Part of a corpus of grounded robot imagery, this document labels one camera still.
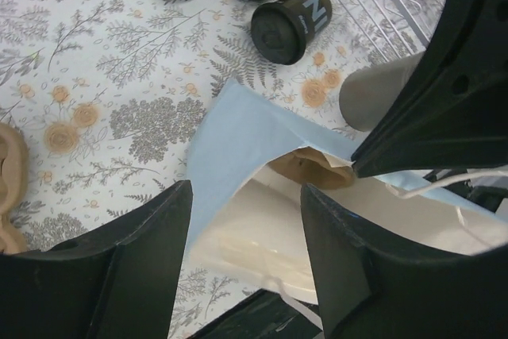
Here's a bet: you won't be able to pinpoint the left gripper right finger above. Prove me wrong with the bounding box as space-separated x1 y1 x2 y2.
301 185 507 338

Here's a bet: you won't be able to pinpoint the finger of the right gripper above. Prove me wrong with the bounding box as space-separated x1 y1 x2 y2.
352 0 507 178

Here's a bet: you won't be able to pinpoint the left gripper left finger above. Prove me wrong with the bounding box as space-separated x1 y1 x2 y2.
1 180 193 338

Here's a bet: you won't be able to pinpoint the light blue paper bag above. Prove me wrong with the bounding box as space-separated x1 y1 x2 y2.
187 80 507 306

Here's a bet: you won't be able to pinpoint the single brown cup carrier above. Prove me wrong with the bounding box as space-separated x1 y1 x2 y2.
267 147 355 190

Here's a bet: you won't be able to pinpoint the black coffee cup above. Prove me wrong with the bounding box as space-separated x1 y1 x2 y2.
284 0 333 44

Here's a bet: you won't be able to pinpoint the black coffee cup lid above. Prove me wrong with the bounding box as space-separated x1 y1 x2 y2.
250 2 306 65

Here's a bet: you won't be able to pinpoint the grey cup with straws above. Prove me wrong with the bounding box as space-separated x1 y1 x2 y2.
339 52 423 132

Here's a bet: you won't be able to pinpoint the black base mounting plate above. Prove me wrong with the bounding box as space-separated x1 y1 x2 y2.
192 291 322 339

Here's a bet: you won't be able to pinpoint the brown cardboard cup sleeves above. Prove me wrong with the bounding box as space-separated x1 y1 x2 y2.
1 123 29 255

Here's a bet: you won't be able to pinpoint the floral tablecloth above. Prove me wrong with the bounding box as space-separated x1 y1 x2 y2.
0 0 457 339

